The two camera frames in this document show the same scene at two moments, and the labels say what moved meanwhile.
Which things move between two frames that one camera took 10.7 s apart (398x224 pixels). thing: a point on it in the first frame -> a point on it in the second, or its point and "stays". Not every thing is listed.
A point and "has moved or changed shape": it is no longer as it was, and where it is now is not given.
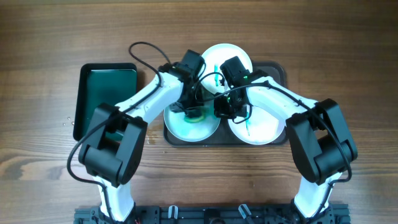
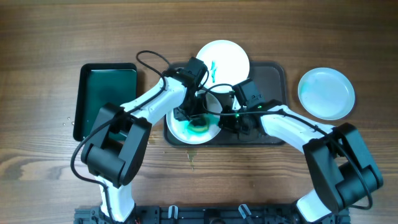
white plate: [178, 127] -> [326, 94]
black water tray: [99, 83] stays
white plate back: [216, 56] has moved or changed shape
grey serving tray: [274, 70] stays
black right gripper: [228, 111] -> [231, 123]
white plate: [258, 127] has moved or changed shape
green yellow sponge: [201, 117] has moved or changed shape
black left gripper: [189, 109] stays
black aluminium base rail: [212, 214] stays
